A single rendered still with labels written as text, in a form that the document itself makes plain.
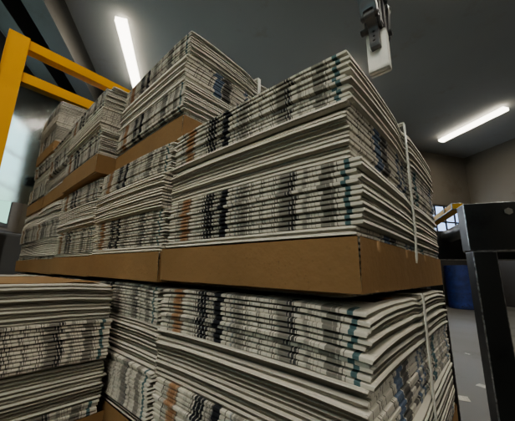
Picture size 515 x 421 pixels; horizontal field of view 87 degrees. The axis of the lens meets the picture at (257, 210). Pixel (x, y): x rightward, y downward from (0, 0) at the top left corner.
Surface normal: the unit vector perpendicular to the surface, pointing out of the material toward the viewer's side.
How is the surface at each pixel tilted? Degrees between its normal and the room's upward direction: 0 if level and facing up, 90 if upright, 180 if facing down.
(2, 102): 90
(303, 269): 92
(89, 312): 90
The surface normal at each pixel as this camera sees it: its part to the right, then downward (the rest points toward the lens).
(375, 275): 0.75, -0.10
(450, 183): 0.26, -0.21
